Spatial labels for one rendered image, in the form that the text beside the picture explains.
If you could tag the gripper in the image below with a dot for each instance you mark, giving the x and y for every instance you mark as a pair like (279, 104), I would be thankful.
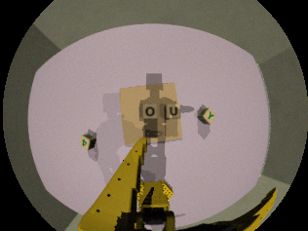
(115, 207)

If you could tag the tan flat mat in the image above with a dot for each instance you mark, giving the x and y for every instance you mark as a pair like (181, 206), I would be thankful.
(134, 127)

